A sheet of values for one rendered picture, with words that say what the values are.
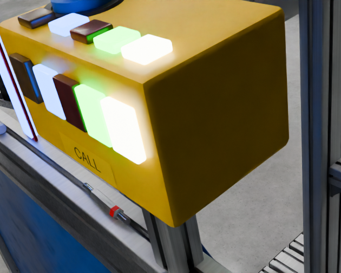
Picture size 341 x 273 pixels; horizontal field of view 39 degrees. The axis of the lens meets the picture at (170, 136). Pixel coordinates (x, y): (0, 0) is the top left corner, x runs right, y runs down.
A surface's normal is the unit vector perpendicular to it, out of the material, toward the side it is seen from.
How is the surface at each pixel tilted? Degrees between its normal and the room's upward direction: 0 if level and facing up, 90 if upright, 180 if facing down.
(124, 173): 90
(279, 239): 0
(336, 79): 90
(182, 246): 90
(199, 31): 0
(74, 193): 0
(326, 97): 90
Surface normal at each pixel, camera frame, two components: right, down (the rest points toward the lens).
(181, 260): 0.65, 0.33
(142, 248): -0.17, -0.82
